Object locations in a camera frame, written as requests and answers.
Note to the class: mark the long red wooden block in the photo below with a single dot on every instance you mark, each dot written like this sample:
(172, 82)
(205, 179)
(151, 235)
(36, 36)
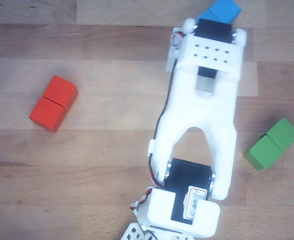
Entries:
(52, 105)

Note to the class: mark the white handwritten label sticker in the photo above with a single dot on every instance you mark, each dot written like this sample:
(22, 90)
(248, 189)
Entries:
(194, 202)

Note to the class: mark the long green wooden block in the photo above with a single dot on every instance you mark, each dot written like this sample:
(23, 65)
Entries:
(272, 145)

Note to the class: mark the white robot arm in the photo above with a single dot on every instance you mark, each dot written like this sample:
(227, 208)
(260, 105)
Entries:
(212, 120)

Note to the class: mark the long blue wooden block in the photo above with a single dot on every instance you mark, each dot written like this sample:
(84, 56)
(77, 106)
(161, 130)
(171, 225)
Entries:
(222, 10)

